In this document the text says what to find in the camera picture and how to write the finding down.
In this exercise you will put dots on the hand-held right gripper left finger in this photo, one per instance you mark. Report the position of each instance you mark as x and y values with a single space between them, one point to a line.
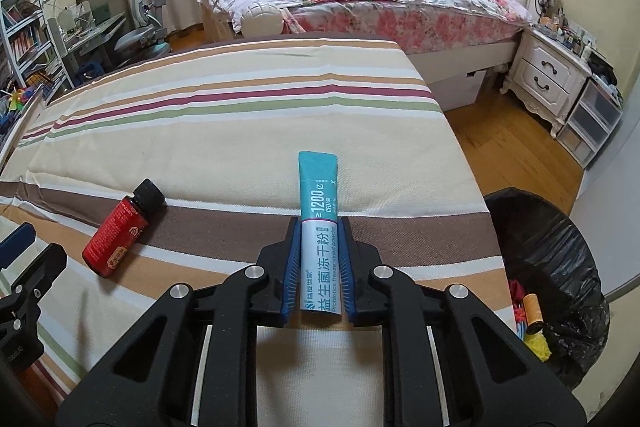
289 277

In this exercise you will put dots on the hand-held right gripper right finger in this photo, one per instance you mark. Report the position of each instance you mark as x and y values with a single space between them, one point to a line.
349 277

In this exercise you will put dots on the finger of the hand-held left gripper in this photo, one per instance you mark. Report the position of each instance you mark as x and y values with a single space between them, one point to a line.
15 243
37 269

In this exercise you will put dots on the teal and white sachet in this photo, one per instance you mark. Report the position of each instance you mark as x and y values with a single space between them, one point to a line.
320 207

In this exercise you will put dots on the trash bin with black bag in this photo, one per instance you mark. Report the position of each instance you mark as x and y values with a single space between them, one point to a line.
550 232

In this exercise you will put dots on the red bottle with black cap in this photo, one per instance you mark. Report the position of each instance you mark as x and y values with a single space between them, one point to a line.
115 232

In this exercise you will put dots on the colourful toy pile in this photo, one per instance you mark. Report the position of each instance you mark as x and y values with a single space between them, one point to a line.
15 104

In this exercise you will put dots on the red foam fruit net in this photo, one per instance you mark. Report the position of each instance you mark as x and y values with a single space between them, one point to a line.
516 294

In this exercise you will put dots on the white bookshelf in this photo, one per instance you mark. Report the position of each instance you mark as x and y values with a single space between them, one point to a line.
10 72

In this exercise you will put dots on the striped tablecloth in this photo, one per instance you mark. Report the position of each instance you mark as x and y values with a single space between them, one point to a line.
225 107

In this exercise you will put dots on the small orange bottle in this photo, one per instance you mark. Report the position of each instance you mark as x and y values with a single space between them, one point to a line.
533 312

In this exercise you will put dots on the yellow foam fruit net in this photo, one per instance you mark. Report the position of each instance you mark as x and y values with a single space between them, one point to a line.
537 345

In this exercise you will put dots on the rows of books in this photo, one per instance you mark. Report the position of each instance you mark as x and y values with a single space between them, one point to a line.
27 42

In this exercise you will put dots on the white storage box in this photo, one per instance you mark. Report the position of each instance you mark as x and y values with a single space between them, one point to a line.
460 89

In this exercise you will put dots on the white desk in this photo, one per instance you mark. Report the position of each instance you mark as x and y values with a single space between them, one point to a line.
95 29

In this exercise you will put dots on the grey desk chair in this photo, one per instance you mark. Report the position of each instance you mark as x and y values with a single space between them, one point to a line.
140 39

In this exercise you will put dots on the white wardrobe door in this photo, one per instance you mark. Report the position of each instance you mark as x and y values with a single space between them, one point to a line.
615 207

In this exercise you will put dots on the white carved nightstand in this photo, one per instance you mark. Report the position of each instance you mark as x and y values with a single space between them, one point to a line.
545 77

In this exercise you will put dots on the clear plastic drawer unit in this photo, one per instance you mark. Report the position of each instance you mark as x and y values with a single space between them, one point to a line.
590 122

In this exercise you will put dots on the dark clothes pile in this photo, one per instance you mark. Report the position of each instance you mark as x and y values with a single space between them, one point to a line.
602 69

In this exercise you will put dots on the clutter of small nightstand items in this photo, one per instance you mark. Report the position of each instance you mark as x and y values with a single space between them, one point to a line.
565 29

